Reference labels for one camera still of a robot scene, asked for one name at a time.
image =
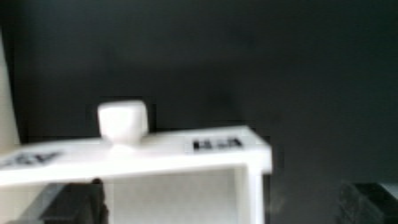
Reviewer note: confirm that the white U-shaped fence wall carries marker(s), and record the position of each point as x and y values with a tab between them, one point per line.
9	137

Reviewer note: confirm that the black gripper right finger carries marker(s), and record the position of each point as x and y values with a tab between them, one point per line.
368	203

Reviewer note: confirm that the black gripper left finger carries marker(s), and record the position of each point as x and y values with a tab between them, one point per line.
78	207

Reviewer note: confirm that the white drawer front with tag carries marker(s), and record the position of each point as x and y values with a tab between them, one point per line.
181	176

